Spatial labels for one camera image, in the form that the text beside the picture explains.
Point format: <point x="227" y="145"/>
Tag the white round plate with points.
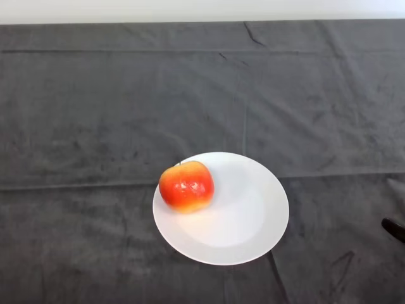
<point x="246" y="221"/>

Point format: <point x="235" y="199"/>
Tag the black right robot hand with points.
<point x="394" y="227"/>

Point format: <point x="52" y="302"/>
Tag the red yellow apple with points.
<point x="186" y="188"/>

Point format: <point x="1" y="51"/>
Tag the dark grey cloth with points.
<point x="126" y="95"/>

